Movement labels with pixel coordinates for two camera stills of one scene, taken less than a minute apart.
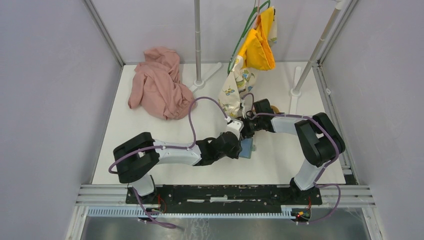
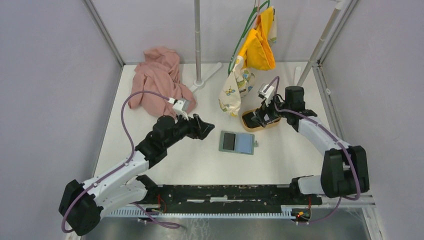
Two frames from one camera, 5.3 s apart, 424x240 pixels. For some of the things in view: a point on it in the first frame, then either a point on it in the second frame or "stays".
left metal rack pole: [199, 83] stays
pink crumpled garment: [156, 85] stays
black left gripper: [235, 154] to [198, 128]
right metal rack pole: [339, 4] stays
